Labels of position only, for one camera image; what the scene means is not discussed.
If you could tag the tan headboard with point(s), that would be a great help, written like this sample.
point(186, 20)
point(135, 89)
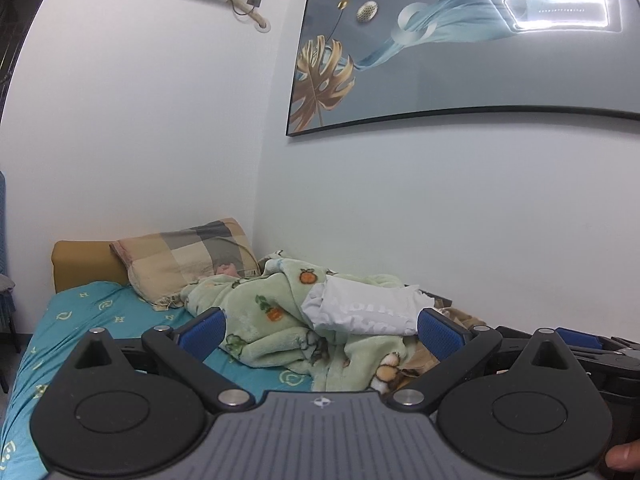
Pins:
point(85, 262)

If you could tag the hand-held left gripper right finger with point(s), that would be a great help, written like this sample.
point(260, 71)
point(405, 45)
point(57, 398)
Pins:
point(440, 335)

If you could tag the person's right hand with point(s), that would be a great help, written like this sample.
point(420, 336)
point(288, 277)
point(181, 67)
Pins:
point(622, 456)

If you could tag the green printed fleece blanket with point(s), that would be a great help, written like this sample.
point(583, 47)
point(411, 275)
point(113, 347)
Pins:
point(270, 330)

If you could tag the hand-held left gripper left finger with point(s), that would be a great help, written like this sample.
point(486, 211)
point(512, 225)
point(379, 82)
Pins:
point(202, 332)

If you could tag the framed wall picture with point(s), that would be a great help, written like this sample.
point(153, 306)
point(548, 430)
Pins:
point(475, 60)

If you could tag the tan cloth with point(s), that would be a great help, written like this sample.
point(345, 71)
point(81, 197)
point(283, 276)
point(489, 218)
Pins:
point(460, 317)

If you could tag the white shirt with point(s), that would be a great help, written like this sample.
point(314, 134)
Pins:
point(365, 310)

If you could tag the grey seat cushion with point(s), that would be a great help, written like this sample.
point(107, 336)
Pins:
point(5, 284)

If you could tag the air conditioner pipe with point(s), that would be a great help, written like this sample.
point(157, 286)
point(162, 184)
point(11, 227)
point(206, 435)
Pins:
point(252, 16)

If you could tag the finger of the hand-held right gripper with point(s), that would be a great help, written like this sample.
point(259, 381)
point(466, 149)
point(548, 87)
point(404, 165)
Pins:
point(580, 337)

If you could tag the plaid pillow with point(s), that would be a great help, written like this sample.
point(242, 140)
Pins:
point(190, 260)

